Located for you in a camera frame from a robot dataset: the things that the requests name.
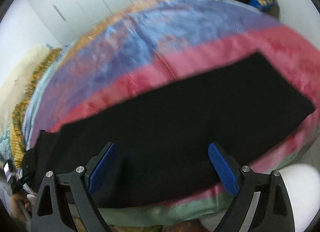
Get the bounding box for black pants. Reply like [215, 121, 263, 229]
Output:
[22, 53, 315, 208]

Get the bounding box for person left hand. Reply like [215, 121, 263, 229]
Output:
[11, 193, 32, 218]

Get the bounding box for teal floral pillow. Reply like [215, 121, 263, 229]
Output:
[0, 123, 14, 162]

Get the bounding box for cream pillow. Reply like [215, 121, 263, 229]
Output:
[1, 45, 49, 136]

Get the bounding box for green orange floral blanket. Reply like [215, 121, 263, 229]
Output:
[10, 48, 62, 168]

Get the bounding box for colourful floral bedspread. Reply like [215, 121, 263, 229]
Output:
[27, 0, 319, 231]

